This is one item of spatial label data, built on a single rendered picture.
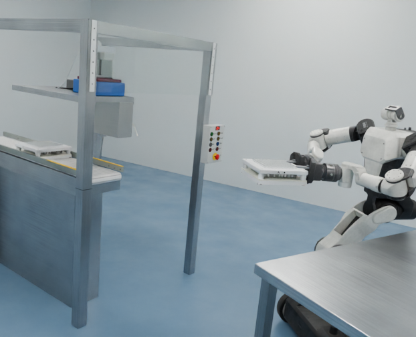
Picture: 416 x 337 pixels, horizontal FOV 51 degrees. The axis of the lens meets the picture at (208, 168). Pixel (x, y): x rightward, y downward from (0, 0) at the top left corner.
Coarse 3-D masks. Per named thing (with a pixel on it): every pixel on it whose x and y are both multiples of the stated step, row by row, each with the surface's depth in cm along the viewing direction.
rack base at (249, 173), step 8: (248, 168) 220; (248, 176) 212; (256, 176) 205; (296, 176) 213; (264, 184) 200; (272, 184) 201; (280, 184) 202; (288, 184) 204; (296, 184) 205; (304, 184) 206
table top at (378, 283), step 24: (384, 240) 177; (408, 240) 180; (264, 264) 143; (288, 264) 145; (312, 264) 147; (336, 264) 149; (360, 264) 150; (384, 264) 152; (408, 264) 155; (288, 288) 130; (312, 288) 130; (336, 288) 131; (360, 288) 132; (384, 288) 134; (408, 288) 136; (336, 312) 117; (360, 312) 118; (384, 312) 120; (408, 312) 121; (360, 336) 109; (384, 336) 108; (408, 336) 109
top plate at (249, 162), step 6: (246, 162) 215; (252, 162) 212; (252, 168) 207; (258, 168) 200; (264, 168) 201; (270, 168) 202; (276, 168) 203; (282, 168) 205; (288, 168) 206; (294, 168) 207; (300, 168) 209; (276, 174) 201; (282, 174) 202; (288, 174) 202; (294, 174) 203; (300, 174) 204; (306, 174) 205
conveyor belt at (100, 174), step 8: (0, 136) 328; (8, 144) 302; (8, 152) 280; (32, 160) 264; (56, 160) 269; (64, 160) 271; (72, 160) 273; (96, 168) 258; (104, 168) 260; (96, 176) 242; (104, 176) 246; (112, 176) 250; (120, 176) 255; (96, 184) 243
